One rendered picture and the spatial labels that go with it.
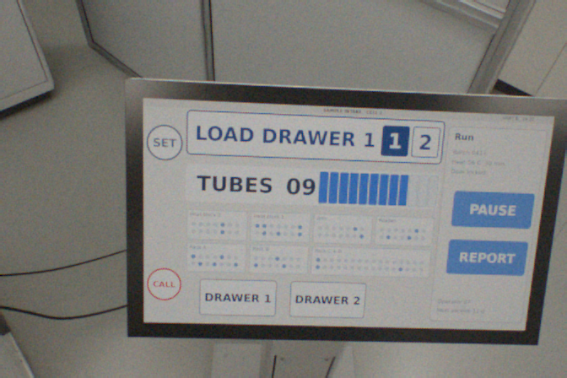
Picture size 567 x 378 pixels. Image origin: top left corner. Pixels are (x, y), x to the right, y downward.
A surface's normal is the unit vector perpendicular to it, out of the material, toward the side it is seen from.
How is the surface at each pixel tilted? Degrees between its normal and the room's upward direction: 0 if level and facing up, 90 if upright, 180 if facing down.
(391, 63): 90
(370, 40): 90
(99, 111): 0
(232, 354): 5
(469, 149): 50
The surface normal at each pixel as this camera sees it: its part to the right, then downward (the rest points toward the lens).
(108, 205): 0.07, -0.65
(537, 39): -0.68, 0.53
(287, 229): 0.04, 0.17
